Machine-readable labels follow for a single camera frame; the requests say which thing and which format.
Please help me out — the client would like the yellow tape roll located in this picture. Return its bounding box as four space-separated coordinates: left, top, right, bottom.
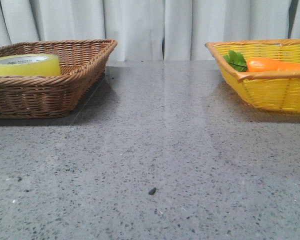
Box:
0 53 61 76

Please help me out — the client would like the small black debris piece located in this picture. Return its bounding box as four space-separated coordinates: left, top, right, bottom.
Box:
148 187 157 195

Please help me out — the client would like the brown wicker basket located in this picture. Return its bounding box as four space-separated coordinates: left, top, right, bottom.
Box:
0 39 118 119

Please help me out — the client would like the white curtain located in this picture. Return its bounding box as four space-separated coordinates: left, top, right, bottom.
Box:
0 0 300 61

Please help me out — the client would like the orange toy carrot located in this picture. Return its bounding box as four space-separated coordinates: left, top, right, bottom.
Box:
223 49 300 73

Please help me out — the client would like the yellow woven basket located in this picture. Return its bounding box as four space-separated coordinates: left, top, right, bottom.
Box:
205 39 300 113

